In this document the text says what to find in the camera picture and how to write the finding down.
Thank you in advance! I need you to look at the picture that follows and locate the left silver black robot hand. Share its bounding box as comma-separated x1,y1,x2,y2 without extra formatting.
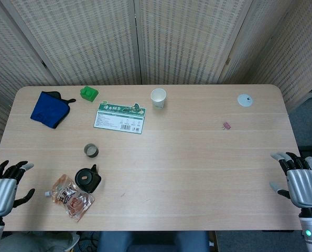
0,160,36,217

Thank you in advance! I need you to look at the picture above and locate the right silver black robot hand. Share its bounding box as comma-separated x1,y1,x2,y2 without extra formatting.
270,151,312,211

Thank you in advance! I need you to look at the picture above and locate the orange snack spout pouch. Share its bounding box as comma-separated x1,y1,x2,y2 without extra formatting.
44,174,95,223

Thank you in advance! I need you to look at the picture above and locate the black teapot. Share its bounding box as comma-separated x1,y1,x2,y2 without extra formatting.
74,164,102,194

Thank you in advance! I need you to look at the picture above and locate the white paper cup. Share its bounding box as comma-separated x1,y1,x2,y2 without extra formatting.
150,88,167,110

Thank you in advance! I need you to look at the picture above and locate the blue black cloth pouch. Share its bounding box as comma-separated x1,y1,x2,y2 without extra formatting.
30,91,77,130

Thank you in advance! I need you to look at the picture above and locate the white round disc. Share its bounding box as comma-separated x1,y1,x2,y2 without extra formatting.
237,93,254,108

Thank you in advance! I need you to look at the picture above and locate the green toy brick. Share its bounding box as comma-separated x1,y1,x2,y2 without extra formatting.
80,86,100,103

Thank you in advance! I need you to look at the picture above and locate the green white label card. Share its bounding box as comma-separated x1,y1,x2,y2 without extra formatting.
93,100,147,134

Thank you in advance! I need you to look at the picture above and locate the blue seat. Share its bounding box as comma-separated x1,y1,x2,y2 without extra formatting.
96,230,210,252

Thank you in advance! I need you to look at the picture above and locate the woven folding screen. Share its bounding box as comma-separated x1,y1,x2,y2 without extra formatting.
0,0,312,176

